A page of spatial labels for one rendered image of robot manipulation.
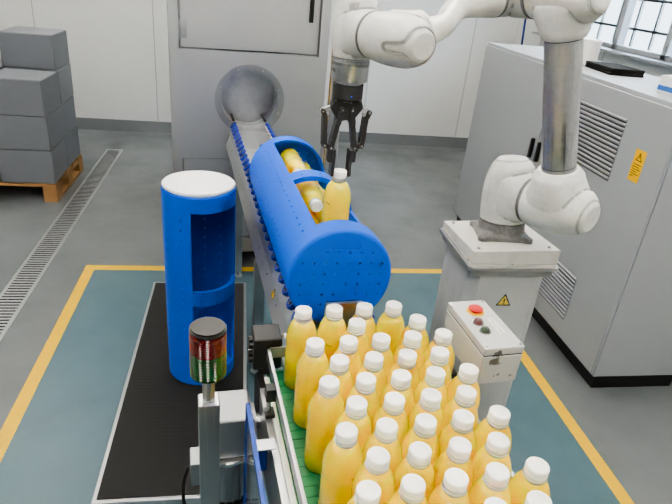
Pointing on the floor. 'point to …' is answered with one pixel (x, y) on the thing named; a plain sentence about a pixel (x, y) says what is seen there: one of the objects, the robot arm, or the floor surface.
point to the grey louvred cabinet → (647, 293)
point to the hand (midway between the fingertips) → (340, 162)
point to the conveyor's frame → (275, 482)
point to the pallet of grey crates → (37, 112)
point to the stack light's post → (209, 450)
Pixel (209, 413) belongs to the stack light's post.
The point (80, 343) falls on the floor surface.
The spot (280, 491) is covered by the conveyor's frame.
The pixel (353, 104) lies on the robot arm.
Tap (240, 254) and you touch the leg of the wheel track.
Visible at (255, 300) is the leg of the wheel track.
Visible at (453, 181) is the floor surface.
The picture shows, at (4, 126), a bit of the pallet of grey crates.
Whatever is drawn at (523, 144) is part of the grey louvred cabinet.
